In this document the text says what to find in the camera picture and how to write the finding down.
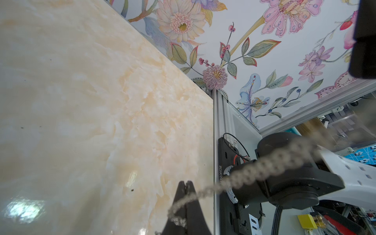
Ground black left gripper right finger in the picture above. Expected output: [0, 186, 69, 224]
[185, 199, 211, 235]

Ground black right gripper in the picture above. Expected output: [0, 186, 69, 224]
[349, 0, 376, 79]

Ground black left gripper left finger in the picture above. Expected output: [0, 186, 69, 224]
[161, 181, 186, 235]

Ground thin silver chain necklace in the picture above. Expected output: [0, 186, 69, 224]
[167, 102, 376, 228]

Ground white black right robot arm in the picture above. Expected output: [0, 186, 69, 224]
[227, 132, 376, 210]

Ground yellow connector block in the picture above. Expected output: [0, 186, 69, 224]
[297, 214, 318, 230]

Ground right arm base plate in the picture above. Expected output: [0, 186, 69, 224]
[218, 136, 263, 235]

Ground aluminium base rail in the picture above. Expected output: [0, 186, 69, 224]
[212, 78, 376, 235]

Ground red handled tool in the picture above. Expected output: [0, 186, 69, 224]
[324, 215, 354, 235]

